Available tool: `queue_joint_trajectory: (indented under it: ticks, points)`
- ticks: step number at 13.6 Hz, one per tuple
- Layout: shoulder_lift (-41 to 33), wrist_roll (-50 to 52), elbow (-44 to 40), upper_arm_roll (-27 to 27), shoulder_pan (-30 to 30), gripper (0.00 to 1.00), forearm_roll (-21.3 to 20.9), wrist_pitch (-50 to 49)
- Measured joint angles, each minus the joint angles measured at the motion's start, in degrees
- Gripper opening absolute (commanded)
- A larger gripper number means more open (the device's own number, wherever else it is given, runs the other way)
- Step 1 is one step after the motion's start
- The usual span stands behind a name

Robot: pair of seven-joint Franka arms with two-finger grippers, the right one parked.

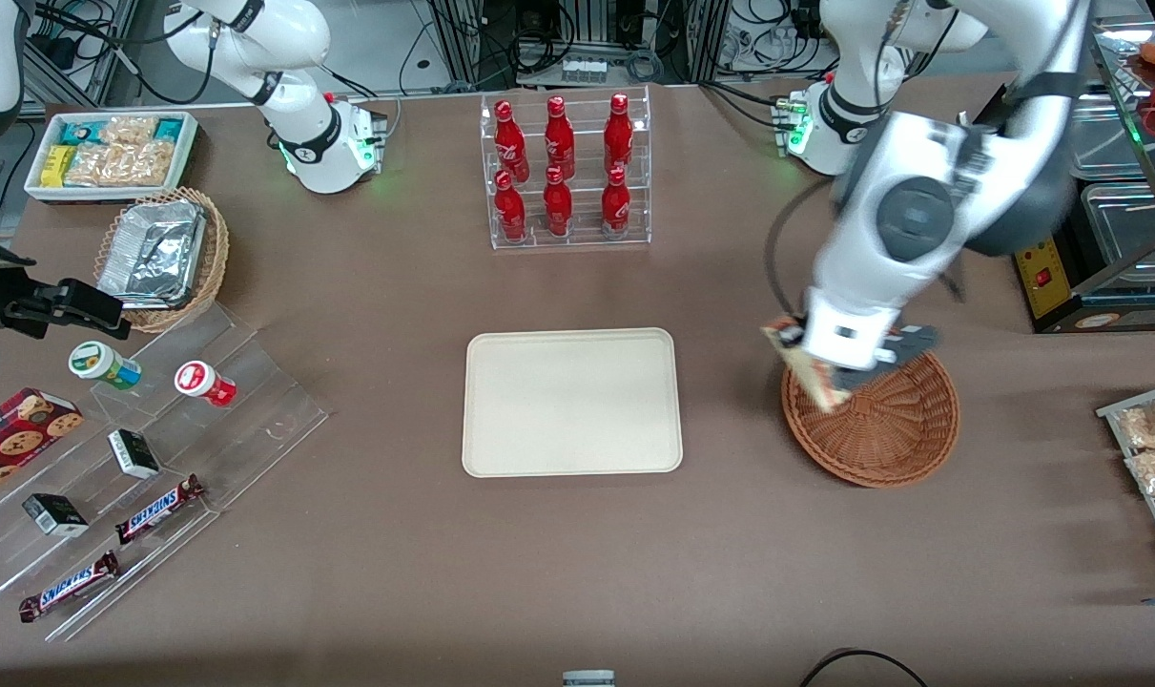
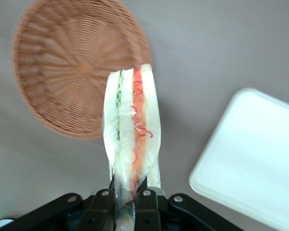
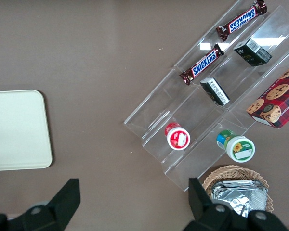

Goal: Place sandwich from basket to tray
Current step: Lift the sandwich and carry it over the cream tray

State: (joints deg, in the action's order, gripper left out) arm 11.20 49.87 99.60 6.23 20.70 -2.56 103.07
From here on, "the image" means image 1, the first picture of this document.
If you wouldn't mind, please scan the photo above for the black yellow-panel food warmer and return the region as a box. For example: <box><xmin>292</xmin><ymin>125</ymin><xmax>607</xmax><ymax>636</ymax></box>
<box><xmin>1001</xmin><ymin>14</ymin><xmax>1155</xmax><ymax>335</ymax></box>

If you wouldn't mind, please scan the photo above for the clear acrylic stepped stand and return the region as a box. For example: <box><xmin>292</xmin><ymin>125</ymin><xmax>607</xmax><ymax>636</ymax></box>
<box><xmin>0</xmin><ymin>300</ymin><xmax>331</xmax><ymax>642</ymax></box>

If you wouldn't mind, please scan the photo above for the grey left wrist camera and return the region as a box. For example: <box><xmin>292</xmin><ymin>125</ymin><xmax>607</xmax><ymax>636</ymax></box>
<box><xmin>877</xmin><ymin>324</ymin><xmax>943</xmax><ymax>369</ymax></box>

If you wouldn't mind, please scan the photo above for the yellow snack packet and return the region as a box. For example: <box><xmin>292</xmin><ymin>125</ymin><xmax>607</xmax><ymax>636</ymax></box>
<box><xmin>41</xmin><ymin>145</ymin><xmax>78</xmax><ymax>188</ymax></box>

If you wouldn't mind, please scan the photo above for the small clear cracker bag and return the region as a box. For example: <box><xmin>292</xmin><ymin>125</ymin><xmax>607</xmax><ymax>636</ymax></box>
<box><xmin>98</xmin><ymin>115</ymin><xmax>158</xmax><ymax>146</ymax></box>

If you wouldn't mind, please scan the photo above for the light oval wicker basket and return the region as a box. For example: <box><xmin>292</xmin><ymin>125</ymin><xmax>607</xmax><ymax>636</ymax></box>
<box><xmin>94</xmin><ymin>186</ymin><xmax>231</xmax><ymax>334</ymax></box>

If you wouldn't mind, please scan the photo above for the red cola bottle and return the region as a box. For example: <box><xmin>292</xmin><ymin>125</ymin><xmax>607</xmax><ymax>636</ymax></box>
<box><xmin>492</xmin><ymin>99</ymin><xmax>531</xmax><ymax>184</ymax></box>
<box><xmin>493</xmin><ymin>170</ymin><xmax>527</xmax><ymax>242</ymax></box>
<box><xmin>604</xmin><ymin>93</ymin><xmax>634</xmax><ymax>175</ymax></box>
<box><xmin>543</xmin><ymin>166</ymin><xmax>574</xmax><ymax>238</ymax></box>
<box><xmin>544</xmin><ymin>95</ymin><xmax>576</xmax><ymax>180</ymax></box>
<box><xmin>601</xmin><ymin>166</ymin><xmax>631</xmax><ymax>234</ymax></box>

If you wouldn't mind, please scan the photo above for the clear acrylic bottle rack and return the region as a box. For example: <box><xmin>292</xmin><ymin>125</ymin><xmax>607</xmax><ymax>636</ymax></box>
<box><xmin>480</xmin><ymin>85</ymin><xmax>652</xmax><ymax>252</ymax></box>

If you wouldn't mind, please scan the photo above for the round brown wicker basket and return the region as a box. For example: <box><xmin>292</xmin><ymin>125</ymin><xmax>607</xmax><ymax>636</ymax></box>
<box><xmin>781</xmin><ymin>330</ymin><xmax>961</xmax><ymax>489</ymax></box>

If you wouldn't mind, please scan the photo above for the grey wire rack tray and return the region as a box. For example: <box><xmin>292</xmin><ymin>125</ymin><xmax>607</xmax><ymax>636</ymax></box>
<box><xmin>1097</xmin><ymin>380</ymin><xmax>1155</xmax><ymax>583</ymax></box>

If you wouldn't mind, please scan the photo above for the large clear cracker bag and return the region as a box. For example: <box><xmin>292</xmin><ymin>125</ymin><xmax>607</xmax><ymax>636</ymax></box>
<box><xmin>65</xmin><ymin>141</ymin><xmax>177</xmax><ymax>188</ymax></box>

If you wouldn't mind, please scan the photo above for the black cable loop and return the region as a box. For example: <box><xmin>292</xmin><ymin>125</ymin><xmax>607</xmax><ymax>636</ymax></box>
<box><xmin>799</xmin><ymin>648</ymin><xmax>931</xmax><ymax>687</ymax></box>

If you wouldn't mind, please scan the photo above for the triangular sandwich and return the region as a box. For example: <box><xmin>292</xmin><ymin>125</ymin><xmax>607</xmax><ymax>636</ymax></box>
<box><xmin>761</xmin><ymin>319</ymin><xmax>860</xmax><ymax>413</ymax></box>

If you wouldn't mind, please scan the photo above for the red chocolate chip cookie box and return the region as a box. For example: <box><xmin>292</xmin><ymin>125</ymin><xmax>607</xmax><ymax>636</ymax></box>
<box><xmin>0</xmin><ymin>387</ymin><xmax>84</xmax><ymax>508</ymax></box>

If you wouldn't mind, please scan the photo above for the small black white carton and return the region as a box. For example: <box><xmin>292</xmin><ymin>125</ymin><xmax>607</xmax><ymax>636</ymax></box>
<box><xmin>108</xmin><ymin>429</ymin><xmax>161</xmax><ymax>480</ymax></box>
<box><xmin>22</xmin><ymin>493</ymin><xmax>90</xmax><ymax>537</ymax></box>

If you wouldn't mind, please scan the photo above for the Snickers chocolate bar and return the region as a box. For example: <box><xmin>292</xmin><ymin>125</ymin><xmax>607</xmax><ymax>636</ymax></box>
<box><xmin>19</xmin><ymin>551</ymin><xmax>121</xmax><ymax>623</ymax></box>
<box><xmin>114</xmin><ymin>474</ymin><xmax>206</xmax><ymax>546</ymax></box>

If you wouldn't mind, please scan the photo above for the green-lid white cup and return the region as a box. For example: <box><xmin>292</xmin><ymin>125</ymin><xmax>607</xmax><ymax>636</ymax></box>
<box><xmin>69</xmin><ymin>341</ymin><xmax>143</xmax><ymax>391</ymax></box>

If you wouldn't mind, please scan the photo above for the stack of foil trays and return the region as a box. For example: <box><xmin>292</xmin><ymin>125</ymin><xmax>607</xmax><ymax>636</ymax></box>
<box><xmin>97</xmin><ymin>199</ymin><xmax>207</xmax><ymax>309</ymax></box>

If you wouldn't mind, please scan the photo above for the red-lid white cup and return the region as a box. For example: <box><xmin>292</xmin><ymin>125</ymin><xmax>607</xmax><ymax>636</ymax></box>
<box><xmin>175</xmin><ymin>361</ymin><xmax>237</xmax><ymax>408</ymax></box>

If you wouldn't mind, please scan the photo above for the white rectangular snack bin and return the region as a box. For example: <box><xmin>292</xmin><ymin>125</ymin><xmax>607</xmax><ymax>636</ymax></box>
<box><xmin>24</xmin><ymin>110</ymin><xmax>201</xmax><ymax>206</ymax></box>

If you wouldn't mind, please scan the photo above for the beige rectangular tray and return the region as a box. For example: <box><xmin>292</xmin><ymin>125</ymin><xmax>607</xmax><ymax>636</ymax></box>
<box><xmin>462</xmin><ymin>328</ymin><xmax>684</xmax><ymax>478</ymax></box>

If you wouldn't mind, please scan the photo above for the steel food pan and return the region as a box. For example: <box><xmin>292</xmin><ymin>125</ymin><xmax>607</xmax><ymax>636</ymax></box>
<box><xmin>1073</xmin><ymin>94</ymin><xmax>1148</xmax><ymax>180</ymax></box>
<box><xmin>1080</xmin><ymin>181</ymin><xmax>1155</xmax><ymax>267</ymax></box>

